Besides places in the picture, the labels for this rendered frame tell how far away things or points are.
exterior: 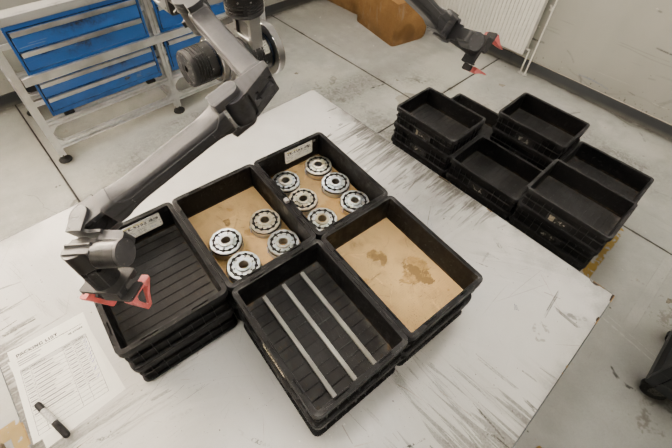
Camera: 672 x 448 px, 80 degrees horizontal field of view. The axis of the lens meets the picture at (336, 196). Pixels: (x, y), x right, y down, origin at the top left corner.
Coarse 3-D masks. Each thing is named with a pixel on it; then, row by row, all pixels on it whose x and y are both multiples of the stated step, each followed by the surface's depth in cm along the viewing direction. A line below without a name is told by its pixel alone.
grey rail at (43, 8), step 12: (48, 0) 218; (60, 0) 218; (72, 0) 219; (84, 0) 223; (96, 0) 227; (0, 12) 207; (12, 12) 207; (24, 12) 208; (36, 12) 211; (48, 12) 215; (60, 12) 219; (0, 24) 204; (12, 24) 207
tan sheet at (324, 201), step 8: (296, 168) 155; (304, 168) 156; (304, 176) 153; (304, 184) 150; (312, 184) 150; (320, 184) 150; (320, 192) 148; (320, 200) 145; (328, 200) 145; (336, 200) 146; (328, 208) 143; (336, 208) 143; (344, 216) 141
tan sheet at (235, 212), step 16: (240, 192) 146; (256, 192) 147; (208, 208) 141; (224, 208) 141; (240, 208) 141; (256, 208) 142; (192, 224) 136; (208, 224) 136; (224, 224) 137; (240, 224) 137; (208, 240) 132; (256, 240) 133; (224, 272) 125
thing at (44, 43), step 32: (128, 0) 240; (32, 32) 216; (64, 32) 227; (96, 32) 237; (128, 32) 251; (32, 64) 225; (96, 64) 249; (128, 64) 262; (64, 96) 245; (96, 96) 260
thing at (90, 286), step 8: (96, 272) 79; (104, 272) 81; (112, 272) 82; (120, 272) 85; (128, 272) 85; (136, 272) 86; (88, 280) 80; (96, 280) 80; (104, 280) 81; (112, 280) 83; (120, 280) 83; (128, 280) 84; (80, 288) 84; (88, 288) 84; (96, 288) 82; (104, 288) 82; (112, 288) 82; (120, 288) 82; (120, 296) 82
